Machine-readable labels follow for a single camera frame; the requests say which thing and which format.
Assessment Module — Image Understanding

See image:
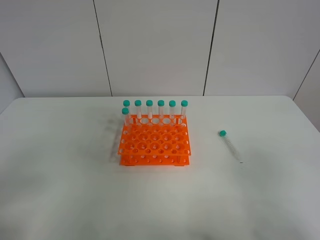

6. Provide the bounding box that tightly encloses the back row tube far right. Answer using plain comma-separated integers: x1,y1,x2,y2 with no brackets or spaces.
180,100,188,119

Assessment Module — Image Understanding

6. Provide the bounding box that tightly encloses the orange test tube rack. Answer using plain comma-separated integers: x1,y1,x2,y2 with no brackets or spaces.
117,114,192,167

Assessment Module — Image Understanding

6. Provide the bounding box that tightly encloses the green-capped test tube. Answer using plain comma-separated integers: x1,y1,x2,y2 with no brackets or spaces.
218,130,242,163

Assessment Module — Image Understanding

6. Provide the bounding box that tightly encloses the second row tube left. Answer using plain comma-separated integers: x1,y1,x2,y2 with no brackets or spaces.
121,107,131,127

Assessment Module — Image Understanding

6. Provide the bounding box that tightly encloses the back row tube far left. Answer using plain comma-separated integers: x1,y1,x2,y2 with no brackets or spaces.
123,100,131,118

